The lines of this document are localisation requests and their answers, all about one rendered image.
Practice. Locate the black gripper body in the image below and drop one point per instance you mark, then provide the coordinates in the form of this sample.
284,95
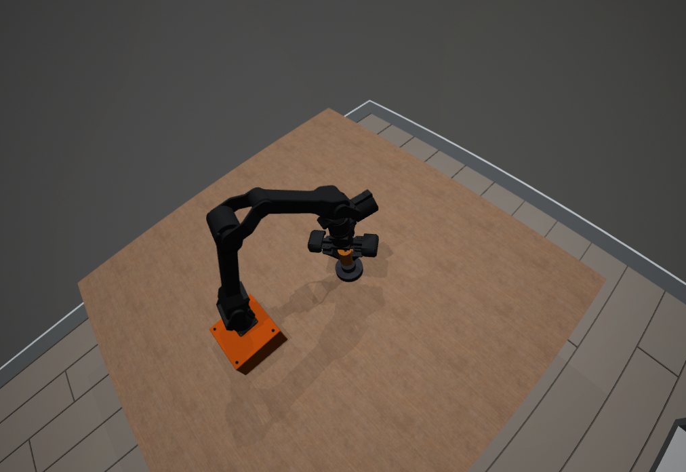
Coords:
366,244

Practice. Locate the black stepped round pedestal with shaft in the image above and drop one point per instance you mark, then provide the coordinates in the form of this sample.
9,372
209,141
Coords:
349,273

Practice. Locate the orange cylindrical knob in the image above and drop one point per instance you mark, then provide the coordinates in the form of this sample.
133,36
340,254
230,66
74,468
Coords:
345,257

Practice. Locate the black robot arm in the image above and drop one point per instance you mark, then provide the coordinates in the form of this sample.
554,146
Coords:
335,211

